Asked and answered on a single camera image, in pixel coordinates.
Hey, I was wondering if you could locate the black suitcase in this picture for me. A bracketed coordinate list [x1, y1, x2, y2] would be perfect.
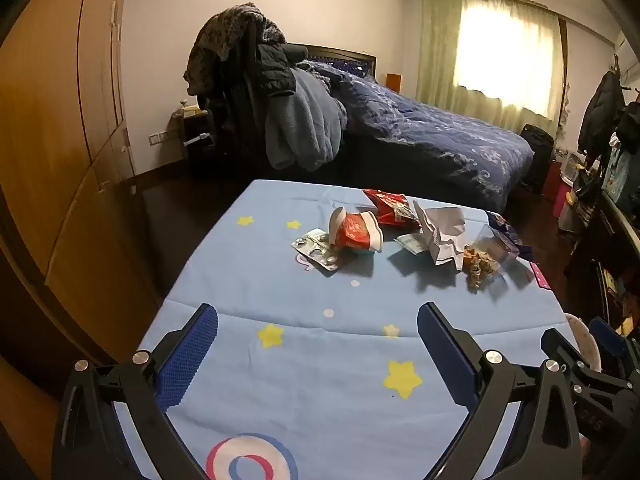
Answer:
[521, 125, 554, 194]

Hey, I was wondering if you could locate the red snack bag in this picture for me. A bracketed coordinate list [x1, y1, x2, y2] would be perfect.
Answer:
[362, 188, 420, 231]

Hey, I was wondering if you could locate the dark wooden dresser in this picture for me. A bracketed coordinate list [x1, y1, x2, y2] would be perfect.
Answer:
[565, 192, 639, 335]

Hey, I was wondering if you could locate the wooden nightstand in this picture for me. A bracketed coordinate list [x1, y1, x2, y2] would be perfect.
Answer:
[171, 104, 215, 158]

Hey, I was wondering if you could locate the hanging black coat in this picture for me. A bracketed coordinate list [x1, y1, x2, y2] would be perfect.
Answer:
[578, 70, 625, 158]

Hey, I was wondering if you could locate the wooden wardrobe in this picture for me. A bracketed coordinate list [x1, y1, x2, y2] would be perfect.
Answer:
[1, 0, 160, 362]

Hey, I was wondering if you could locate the orange toy figure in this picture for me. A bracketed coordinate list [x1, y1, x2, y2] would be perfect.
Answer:
[463, 246, 500, 290]

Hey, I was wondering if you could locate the dark blue biscuit bag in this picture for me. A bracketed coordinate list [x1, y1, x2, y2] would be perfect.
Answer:
[487, 211, 534, 261]

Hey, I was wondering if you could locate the orange bedside box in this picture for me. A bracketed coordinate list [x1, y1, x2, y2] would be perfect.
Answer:
[385, 73, 402, 93]

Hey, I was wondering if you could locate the pink storage container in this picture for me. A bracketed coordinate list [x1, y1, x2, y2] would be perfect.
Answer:
[542, 162, 570, 219]

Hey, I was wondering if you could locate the green window curtain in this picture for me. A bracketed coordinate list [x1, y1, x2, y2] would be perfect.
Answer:
[416, 0, 565, 136]

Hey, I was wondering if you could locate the white pink speckled trash bin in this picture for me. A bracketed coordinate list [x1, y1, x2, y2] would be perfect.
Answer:
[565, 313, 602, 373]

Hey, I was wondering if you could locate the light blue fleece blanket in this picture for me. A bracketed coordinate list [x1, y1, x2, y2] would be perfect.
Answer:
[265, 68, 347, 171]

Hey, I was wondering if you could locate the silver pill blister pack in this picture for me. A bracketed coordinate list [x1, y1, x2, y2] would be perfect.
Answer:
[291, 229, 344, 272]

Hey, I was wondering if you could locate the white paper bag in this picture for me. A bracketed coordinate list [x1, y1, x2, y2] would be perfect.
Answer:
[413, 200, 465, 272]

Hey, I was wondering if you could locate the dark jackets pile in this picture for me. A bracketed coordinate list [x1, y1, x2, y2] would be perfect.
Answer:
[183, 2, 308, 130]

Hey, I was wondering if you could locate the light blue patterned tablecloth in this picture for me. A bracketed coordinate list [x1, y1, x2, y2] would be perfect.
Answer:
[141, 180, 570, 479]

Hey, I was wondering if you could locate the white green tissue packet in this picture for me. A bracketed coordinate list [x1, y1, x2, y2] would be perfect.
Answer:
[396, 233, 430, 256]

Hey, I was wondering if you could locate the clear plastic box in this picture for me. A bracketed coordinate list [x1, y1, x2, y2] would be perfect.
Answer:
[465, 226, 517, 273]

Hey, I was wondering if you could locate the bed with blue duvet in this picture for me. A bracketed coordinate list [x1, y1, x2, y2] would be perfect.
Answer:
[285, 46, 534, 212]

